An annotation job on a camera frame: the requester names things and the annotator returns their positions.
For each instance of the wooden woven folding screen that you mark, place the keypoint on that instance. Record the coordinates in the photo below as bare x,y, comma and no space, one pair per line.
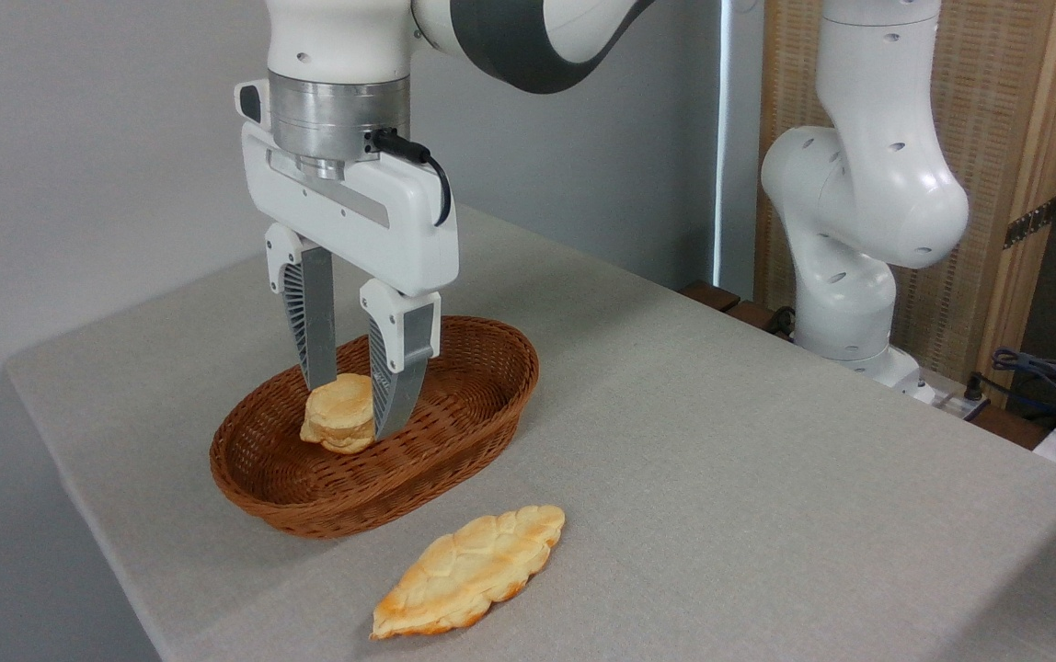
1006,138

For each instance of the grey tablecloth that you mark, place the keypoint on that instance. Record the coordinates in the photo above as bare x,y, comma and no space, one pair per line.
721,441

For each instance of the flat leaf-shaped toasted bread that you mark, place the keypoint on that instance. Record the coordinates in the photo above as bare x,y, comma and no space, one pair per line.
468,572

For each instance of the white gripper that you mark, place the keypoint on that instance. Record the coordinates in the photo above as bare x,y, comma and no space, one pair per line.
372,216

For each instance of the small round toasted bread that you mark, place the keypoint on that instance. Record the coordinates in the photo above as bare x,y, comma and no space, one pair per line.
337,414

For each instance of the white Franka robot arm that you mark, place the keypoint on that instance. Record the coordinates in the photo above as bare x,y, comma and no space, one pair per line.
859,184

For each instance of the brown oval wicker basket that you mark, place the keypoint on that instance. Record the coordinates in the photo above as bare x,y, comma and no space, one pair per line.
454,414

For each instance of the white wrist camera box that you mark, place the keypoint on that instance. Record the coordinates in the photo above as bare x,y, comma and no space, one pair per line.
250,101

